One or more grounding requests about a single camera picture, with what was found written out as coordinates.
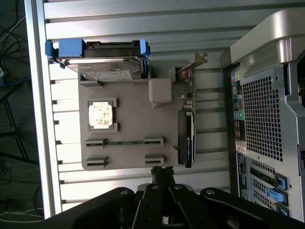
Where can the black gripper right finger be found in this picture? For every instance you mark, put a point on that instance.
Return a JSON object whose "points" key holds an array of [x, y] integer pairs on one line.
{"points": [[238, 210]]}

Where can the green RAM stick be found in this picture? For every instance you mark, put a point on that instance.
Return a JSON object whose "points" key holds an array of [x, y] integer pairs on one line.
{"points": [[124, 142]]}

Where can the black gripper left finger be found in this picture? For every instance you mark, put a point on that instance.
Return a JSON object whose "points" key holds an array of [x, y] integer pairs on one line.
{"points": [[95, 210]]}

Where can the grey plastic parts rack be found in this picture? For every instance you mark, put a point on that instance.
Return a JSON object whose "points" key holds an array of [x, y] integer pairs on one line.
{"points": [[138, 119]]}

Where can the hard disk in blue caddy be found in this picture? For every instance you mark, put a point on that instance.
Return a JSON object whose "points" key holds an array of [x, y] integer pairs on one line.
{"points": [[107, 66]]}

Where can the silver CPU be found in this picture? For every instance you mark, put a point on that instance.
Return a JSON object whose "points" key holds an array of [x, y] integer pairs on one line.
{"points": [[101, 115]]}

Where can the grey open PC case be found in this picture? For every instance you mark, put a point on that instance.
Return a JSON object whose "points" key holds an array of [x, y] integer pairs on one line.
{"points": [[262, 119]]}

